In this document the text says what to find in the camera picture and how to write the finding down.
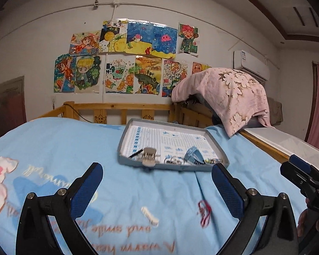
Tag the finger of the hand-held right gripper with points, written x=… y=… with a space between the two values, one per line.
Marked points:
x=292 y=172
x=301 y=163

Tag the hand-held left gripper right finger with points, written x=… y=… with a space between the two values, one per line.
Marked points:
x=226 y=188

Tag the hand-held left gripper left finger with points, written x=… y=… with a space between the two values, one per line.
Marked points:
x=89 y=186

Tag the blue wrist watch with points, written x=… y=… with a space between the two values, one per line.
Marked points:
x=194 y=155

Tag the beige hair claw clip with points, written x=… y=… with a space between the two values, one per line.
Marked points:
x=149 y=155

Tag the grey cardboard box lid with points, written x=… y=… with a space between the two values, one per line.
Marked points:
x=172 y=135

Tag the person's right hand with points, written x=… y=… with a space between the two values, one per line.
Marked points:
x=304 y=221

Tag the light blue printed blanket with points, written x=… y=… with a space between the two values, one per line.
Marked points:
x=69 y=143

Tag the brown cloth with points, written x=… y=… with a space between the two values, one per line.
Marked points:
x=276 y=110

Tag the pink floral cloth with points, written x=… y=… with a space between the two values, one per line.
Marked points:
x=228 y=95

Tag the brown wooden door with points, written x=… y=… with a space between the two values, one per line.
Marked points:
x=9 y=109

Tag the white air conditioner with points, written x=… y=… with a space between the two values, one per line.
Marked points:
x=251 y=63

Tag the wooden bed frame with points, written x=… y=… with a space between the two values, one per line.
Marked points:
x=109 y=109

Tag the white wall conduit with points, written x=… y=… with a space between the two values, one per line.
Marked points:
x=104 y=85

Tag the group of wall drawings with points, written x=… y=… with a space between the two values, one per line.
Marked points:
x=127 y=58

